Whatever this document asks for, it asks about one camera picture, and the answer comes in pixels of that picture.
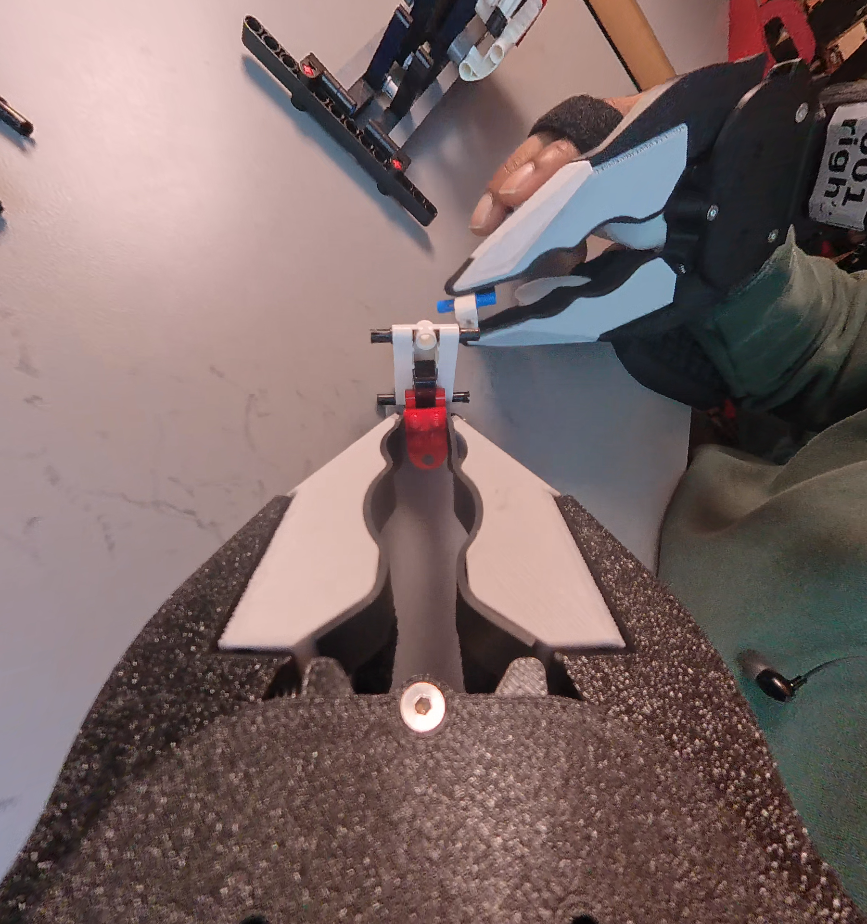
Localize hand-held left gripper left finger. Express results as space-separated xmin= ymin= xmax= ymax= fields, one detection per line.
xmin=215 ymin=421 xmax=408 ymax=691

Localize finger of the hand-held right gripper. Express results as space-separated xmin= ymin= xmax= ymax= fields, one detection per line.
xmin=474 ymin=249 xmax=684 ymax=350
xmin=443 ymin=125 xmax=690 ymax=300

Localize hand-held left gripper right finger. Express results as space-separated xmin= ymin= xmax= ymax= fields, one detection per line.
xmin=446 ymin=416 xmax=628 ymax=691

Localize small white blue brick piece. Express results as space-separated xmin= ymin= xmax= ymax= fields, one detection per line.
xmin=437 ymin=294 xmax=499 ymax=321

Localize red white black brick subassembly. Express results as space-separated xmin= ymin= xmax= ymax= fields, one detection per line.
xmin=372 ymin=321 xmax=478 ymax=470

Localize person's right forearm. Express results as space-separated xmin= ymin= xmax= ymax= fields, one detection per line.
xmin=694 ymin=239 xmax=867 ymax=434

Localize grey desk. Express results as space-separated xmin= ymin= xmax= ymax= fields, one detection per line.
xmin=0 ymin=0 xmax=730 ymax=867

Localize person's right hand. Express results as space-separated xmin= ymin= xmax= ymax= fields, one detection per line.
xmin=469 ymin=93 xmax=654 ymax=239

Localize red crate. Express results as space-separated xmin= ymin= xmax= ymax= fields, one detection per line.
xmin=730 ymin=0 xmax=817 ymax=59

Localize wooden plank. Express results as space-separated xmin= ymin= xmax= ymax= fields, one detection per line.
xmin=590 ymin=0 xmax=680 ymax=88

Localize partly built toy brick vehicle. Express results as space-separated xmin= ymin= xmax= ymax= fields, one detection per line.
xmin=242 ymin=0 xmax=550 ymax=228

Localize person's green sweater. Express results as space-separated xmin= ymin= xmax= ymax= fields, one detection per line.
xmin=658 ymin=390 xmax=867 ymax=924

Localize black clip-on cable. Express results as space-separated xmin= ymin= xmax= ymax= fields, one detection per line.
xmin=737 ymin=650 xmax=839 ymax=701

